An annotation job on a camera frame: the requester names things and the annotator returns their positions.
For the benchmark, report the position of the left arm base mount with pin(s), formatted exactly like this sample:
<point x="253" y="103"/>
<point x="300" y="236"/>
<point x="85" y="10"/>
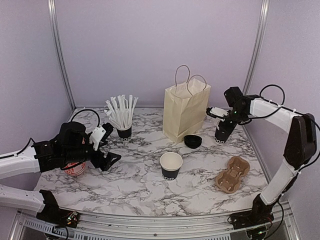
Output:
<point x="53" y="214"/>

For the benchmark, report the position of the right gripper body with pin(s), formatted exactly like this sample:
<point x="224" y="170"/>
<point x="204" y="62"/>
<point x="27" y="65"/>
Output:
<point x="231" y="126"/>

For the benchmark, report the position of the front aluminium rail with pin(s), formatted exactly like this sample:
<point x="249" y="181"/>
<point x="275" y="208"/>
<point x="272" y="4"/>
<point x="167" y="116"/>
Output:
<point x="98" y="226"/>

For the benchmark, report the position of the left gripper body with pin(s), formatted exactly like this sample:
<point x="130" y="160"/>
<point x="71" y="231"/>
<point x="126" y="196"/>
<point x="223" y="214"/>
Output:
<point x="96" y="161"/>

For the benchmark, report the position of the black paper coffee cup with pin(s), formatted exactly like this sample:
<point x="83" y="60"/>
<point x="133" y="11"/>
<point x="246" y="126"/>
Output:
<point x="171" y="163"/>

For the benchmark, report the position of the cream paper bag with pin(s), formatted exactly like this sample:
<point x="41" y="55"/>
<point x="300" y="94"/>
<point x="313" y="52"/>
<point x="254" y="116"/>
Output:
<point x="185" y="107"/>

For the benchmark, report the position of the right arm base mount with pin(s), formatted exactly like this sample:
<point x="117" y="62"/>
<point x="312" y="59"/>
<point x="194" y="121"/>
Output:
<point x="260" y="213"/>

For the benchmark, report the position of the brown cardboard cup carrier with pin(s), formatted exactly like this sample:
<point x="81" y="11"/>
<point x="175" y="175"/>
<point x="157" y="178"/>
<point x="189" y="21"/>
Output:
<point x="229" y="180"/>

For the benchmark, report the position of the black cup holding straws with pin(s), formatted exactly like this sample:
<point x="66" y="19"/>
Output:
<point x="125" y="133"/>

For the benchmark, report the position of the left aluminium frame post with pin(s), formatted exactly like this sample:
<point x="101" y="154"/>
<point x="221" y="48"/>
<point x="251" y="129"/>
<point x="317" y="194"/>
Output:
<point x="59" y="52"/>

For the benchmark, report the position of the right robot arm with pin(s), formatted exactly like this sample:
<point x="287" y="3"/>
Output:
<point x="301" y="145"/>

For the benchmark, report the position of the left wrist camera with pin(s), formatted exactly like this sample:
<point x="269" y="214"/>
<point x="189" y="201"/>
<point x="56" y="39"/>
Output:
<point x="98" y="133"/>

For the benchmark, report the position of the right aluminium frame post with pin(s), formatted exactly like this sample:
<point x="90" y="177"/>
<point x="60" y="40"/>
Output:
<point x="261" y="28"/>

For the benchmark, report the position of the aluminium frame post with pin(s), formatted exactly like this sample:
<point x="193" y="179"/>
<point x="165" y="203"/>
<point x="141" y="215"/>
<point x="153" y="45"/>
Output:
<point x="261" y="28"/>
<point x="59" y="52"/>

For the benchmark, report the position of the black cup lid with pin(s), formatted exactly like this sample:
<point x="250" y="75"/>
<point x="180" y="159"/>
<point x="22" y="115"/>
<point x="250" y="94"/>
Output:
<point x="193" y="145"/>
<point x="192" y="138"/>

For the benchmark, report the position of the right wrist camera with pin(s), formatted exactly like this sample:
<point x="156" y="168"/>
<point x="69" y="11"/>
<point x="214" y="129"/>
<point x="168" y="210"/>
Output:
<point x="216" y="112"/>

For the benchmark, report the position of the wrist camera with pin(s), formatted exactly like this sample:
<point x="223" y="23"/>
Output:
<point x="98" y="133"/>
<point x="216" y="112"/>

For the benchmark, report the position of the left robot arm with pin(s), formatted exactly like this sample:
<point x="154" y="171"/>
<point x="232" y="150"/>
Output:
<point x="71" y="147"/>

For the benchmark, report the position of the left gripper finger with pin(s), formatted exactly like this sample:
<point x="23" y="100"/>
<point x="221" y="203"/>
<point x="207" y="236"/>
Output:
<point x="109" y="160"/>
<point x="103" y="142"/>

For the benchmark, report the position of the white wrapped straws bundle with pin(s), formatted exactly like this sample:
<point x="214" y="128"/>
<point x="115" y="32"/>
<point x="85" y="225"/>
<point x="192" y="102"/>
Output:
<point x="120" y="110"/>

